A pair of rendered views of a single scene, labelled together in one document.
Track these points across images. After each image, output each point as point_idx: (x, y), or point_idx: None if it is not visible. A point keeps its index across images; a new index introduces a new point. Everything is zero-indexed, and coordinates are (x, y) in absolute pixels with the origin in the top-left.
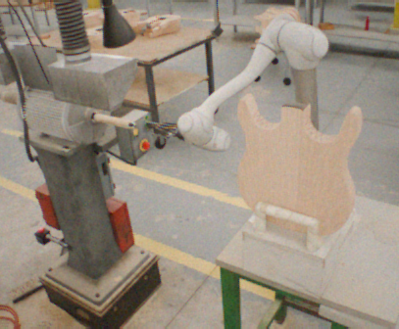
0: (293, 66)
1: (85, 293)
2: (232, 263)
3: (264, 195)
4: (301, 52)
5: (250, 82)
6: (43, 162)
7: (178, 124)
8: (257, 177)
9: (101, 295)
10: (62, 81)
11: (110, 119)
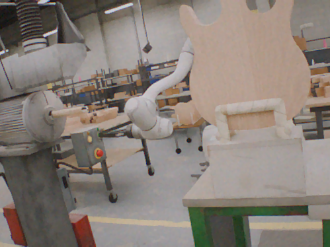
0: None
1: None
2: (202, 197)
3: (221, 98)
4: None
5: (180, 80)
6: (8, 172)
7: (126, 107)
8: (210, 81)
9: None
10: (22, 70)
11: (65, 110)
